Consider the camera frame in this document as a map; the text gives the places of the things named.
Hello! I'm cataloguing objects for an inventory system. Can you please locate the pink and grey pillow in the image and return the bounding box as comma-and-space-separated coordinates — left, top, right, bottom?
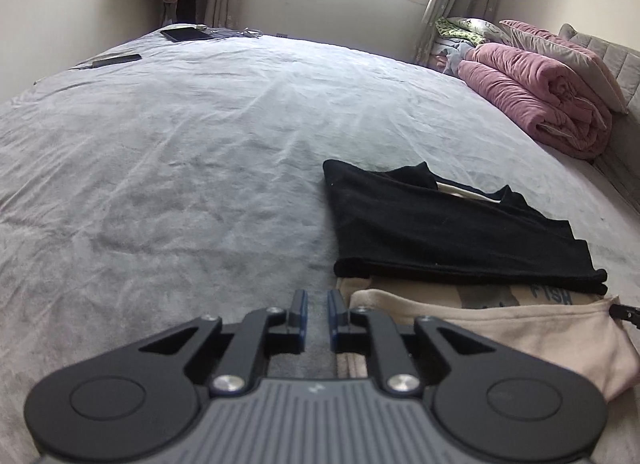
498, 19, 631, 116

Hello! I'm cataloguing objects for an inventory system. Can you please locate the pink folded quilt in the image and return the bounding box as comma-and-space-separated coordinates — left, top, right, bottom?
457, 42, 614, 161

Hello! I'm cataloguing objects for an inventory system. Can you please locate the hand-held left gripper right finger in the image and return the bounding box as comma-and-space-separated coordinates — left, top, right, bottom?
327, 288, 502, 396

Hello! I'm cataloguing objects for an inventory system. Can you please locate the grey bed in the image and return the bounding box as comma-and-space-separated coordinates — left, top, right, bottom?
0, 22, 640, 464

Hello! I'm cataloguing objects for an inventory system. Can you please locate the charging cable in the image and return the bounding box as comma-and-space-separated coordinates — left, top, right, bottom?
196, 23, 264, 40

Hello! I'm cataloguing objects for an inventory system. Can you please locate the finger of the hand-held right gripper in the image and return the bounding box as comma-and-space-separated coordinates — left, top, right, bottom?
608, 303, 640, 331

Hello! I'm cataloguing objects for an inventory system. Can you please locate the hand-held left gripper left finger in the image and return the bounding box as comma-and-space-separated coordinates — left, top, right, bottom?
136, 288, 308, 396

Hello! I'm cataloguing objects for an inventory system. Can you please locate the black tablet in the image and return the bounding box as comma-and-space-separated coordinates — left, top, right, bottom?
159, 26, 215, 44

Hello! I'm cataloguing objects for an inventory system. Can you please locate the grey quilted headboard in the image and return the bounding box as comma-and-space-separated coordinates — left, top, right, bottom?
556, 23, 640, 206

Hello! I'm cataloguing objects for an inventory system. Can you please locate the black phone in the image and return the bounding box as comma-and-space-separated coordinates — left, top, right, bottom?
91, 53, 144, 70

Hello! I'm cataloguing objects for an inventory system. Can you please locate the cream and black shirt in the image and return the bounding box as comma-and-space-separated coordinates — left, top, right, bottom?
322, 160, 640, 403

